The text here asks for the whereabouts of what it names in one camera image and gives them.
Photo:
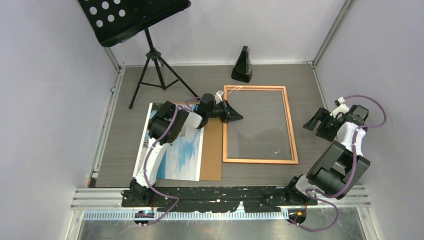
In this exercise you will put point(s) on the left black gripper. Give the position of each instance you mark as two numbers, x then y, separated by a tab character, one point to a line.
229	114

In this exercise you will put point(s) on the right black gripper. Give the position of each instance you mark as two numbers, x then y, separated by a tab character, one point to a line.
323	115

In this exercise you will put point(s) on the clear acrylic sheet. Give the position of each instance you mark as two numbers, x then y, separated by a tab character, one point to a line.
258	122

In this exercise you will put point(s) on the orange wooden picture frame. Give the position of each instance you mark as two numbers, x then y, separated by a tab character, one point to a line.
225	139

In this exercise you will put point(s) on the building and sky photo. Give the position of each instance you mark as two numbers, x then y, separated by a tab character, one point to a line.
182	160

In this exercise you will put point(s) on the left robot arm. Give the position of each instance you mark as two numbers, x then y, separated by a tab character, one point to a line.
163	129

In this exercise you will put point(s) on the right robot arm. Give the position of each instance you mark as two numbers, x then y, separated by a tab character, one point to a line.
336	169

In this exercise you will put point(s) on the black metronome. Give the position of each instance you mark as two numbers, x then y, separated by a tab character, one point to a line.
242	70

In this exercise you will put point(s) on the brown cardboard backing board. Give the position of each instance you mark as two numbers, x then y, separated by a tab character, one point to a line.
211	156

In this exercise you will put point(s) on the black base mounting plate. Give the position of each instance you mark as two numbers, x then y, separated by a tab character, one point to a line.
215	199

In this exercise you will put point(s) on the black music stand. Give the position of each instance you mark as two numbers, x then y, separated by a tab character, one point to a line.
116	21

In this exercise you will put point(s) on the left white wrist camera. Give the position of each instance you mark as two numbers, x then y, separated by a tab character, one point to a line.
219	96

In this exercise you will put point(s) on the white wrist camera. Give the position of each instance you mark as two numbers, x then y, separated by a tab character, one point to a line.
341	108
219	96

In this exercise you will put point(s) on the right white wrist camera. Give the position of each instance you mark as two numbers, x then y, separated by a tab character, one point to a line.
341	108

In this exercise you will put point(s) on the white slotted cable duct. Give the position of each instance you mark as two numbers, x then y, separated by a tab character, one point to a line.
149	215

